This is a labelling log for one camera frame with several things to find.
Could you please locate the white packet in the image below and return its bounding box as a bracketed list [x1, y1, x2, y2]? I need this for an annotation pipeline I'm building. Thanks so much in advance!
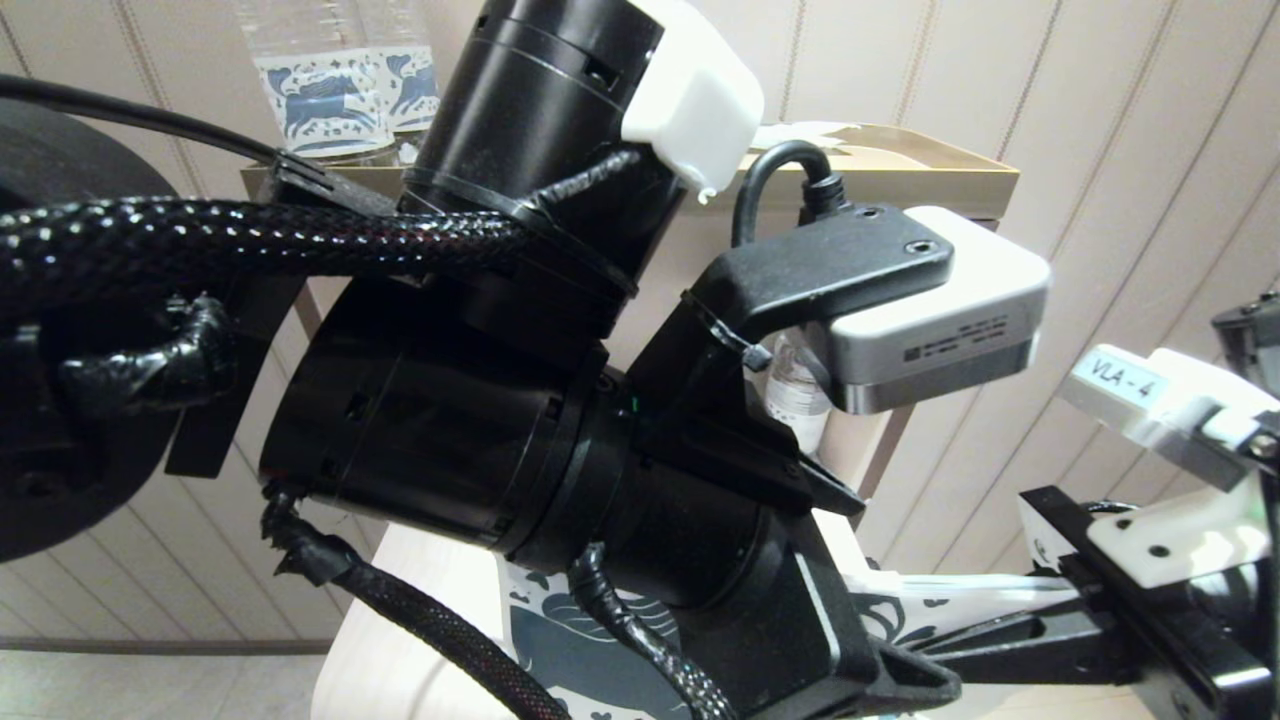
[748, 120, 861, 153]

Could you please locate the white pouch blue horse print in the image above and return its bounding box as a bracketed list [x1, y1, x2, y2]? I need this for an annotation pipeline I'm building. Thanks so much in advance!
[498, 555, 1088, 720]

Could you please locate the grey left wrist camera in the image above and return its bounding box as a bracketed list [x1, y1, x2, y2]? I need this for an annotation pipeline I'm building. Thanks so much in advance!
[803, 205, 1053, 417]

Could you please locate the beige wooden shelf unit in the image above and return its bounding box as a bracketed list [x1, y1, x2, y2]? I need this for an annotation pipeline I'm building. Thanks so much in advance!
[240, 120, 1021, 720]

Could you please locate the large horse-label water bottle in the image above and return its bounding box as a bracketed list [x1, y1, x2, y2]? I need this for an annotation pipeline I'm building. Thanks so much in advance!
[362, 0, 442, 137]
[235, 0, 398, 163]

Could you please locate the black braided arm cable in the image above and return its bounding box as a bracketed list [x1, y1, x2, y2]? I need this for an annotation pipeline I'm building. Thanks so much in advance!
[0, 148, 643, 321]
[260, 480, 736, 720]

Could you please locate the small capped water bottle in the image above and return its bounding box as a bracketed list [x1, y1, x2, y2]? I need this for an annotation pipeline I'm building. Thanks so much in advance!
[763, 330, 837, 457]

